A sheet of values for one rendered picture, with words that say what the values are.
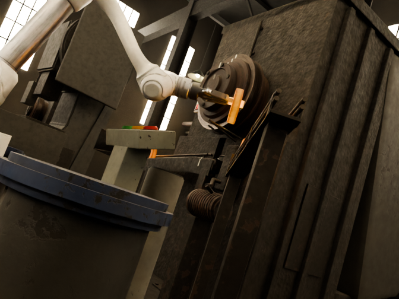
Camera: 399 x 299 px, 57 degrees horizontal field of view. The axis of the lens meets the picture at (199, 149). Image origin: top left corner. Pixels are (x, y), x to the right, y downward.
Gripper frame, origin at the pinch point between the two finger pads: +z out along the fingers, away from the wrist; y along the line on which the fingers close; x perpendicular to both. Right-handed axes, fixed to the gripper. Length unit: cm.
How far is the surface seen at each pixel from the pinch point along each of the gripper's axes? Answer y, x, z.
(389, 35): -41, 76, 77
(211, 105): -38.8, 7.3, -10.3
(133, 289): 40, -75, -16
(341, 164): -40, -5, 65
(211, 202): -4.9, -43.6, 1.5
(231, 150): -27.9, -15.9, 5.5
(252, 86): -29.2, 20.1, 7.3
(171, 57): -719, 298, -149
